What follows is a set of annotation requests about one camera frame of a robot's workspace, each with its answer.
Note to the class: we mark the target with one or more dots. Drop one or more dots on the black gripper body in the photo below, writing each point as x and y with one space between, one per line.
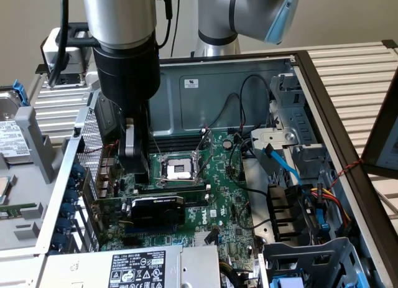
127 70

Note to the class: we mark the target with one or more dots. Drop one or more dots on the green GPU with black cooler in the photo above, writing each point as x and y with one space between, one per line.
155 211

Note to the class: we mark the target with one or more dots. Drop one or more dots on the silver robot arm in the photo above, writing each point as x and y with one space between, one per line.
118 17

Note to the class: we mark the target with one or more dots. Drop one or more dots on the thin metal locking lever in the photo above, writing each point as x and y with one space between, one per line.
156 146

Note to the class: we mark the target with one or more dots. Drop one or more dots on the rear I/O port block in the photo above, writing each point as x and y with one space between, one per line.
107 176

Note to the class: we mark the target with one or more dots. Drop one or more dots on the black rear case fan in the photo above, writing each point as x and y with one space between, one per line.
107 117

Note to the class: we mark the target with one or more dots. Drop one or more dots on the black RAM slot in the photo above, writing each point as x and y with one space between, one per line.
196 194
174 188
177 141
177 145

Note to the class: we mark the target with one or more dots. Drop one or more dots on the CPU socket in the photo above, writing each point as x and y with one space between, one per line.
177 170

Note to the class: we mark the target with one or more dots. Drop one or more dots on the blue slot retainer clip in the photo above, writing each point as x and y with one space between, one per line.
66 227
79 172
72 182
60 243
69 211
71 197

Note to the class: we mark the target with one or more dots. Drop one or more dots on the grey metal PC case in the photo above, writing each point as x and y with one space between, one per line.
174 98

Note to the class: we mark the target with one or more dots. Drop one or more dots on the white case label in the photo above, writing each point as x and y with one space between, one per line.
191 83

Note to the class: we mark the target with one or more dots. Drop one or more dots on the metal socket cover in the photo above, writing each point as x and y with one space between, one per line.
203 154

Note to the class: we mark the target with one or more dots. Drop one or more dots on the blue expansion slot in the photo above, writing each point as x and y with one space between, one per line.
149 230

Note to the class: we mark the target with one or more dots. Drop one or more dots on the short black expansion slot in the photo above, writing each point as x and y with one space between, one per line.
133 242

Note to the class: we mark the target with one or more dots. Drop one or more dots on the silver coin battery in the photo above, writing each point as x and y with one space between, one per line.
227 144

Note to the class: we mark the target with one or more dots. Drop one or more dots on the green motherboard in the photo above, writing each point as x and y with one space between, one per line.
224 188

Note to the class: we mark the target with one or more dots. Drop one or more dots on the grey plastic parts rack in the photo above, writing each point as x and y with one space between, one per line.
28 182

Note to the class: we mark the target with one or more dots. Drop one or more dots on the silver chipset heatsink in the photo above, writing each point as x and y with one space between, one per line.
200 238

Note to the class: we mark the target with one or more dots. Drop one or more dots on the blue disk caddy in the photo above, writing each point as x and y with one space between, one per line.
21 93

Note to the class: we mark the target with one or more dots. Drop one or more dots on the grey power supply with label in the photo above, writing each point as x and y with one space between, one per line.
93 269

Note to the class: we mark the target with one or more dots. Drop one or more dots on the silver hard disk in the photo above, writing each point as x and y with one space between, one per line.
12 135

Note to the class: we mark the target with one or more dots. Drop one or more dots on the green RAM stick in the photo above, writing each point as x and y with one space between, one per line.
15 211

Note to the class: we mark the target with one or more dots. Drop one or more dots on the CPU with silver lid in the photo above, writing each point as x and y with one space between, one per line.
4 190

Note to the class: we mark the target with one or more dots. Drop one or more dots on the grey metal disk bay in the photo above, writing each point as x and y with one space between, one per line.
289 135

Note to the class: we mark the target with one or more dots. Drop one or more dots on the black plastic fan shroud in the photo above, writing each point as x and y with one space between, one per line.
286 213

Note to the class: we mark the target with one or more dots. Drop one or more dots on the perforated metal disk bay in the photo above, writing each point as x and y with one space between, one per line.
311 257

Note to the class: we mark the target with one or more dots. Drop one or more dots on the black framed screen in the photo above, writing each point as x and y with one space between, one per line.
382 129

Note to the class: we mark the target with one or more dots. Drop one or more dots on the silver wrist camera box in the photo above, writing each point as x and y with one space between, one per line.
71 56

